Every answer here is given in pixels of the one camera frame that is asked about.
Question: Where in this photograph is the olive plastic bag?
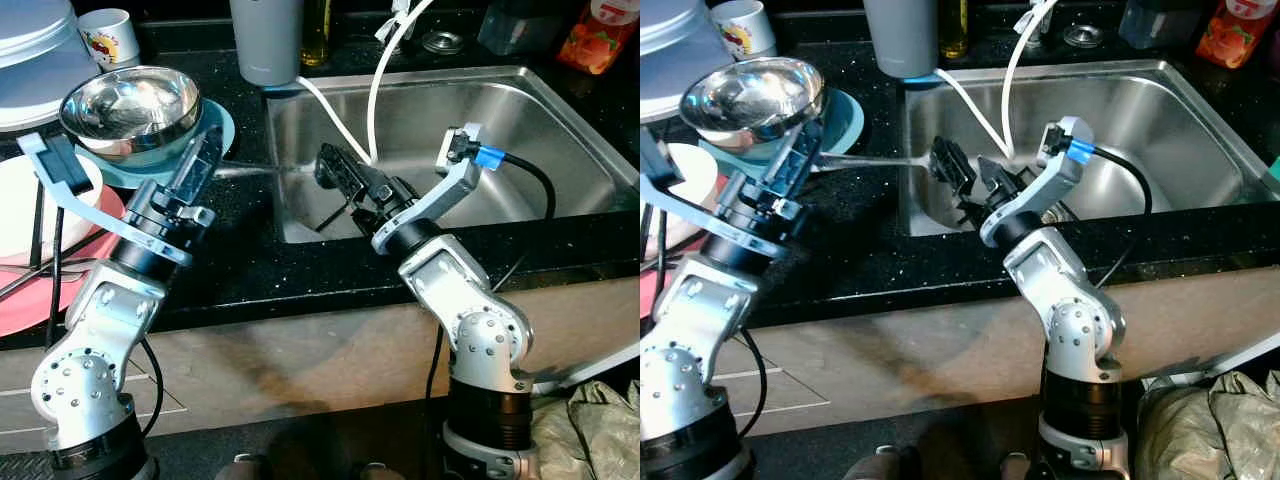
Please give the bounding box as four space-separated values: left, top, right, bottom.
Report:
1135 370 1280 480
530 378 641 480

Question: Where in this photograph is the stainless steel bowl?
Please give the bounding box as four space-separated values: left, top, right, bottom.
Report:
680 56 827 151
58 65 204 167

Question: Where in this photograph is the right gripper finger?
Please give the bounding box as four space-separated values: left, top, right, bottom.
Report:
975 156 1019 204
929 136 978 196
350 168 394 201
314 142 363 197

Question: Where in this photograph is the yellow oil bottle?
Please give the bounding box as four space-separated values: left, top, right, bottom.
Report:
300 0 334 68
937 0 969 59

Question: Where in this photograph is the white trim strip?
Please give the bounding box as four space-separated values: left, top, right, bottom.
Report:
1140 330 1280 389
530 343 641 396

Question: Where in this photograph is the beige cabinet door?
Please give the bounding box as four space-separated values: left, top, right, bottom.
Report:
1120 265 1280 376
745 280 1051 446
120 290 451 446
520 275 641 381

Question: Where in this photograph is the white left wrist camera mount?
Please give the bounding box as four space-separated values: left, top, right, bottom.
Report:
17 130 193 269
640 125 786 263

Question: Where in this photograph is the white bowl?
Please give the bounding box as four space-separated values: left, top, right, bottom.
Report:
655 143 719 251
0 155 105 263

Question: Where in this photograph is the white printed mug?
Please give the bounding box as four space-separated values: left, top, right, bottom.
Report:
708 0 778 59
77 8 141 71

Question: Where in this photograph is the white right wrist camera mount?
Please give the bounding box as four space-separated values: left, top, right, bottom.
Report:
372 123 484 256
980 116 1094 249

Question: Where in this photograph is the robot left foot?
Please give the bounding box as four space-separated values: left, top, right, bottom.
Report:
845 445 906 480
215 452 271 480

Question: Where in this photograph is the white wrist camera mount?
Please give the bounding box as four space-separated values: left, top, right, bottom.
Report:
372 123 484 256
980 116 1094 249
640 125 786 263
17 130 193 269

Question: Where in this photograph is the light blue plate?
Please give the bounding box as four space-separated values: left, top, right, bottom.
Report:
700 88 866 166
75 98 239 191

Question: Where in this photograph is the steel fork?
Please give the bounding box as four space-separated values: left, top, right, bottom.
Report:
0 265 51 291

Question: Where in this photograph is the dark plastic container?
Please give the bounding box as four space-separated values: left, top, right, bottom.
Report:
477 0 573 57
1118 0 1213 51

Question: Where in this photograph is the stainless steel sink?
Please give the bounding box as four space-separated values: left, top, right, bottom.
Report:
895 58 1280 238
265 65 641 244

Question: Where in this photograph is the grey drawer front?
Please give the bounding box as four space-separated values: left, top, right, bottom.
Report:
0 375 191 441
745 368 833 413
735 328 801 379

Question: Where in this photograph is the black chopstick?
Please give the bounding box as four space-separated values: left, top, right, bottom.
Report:
32 180 47 273

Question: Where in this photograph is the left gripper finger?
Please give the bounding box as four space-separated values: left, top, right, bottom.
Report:
762 117 827 201
172 125 228 209

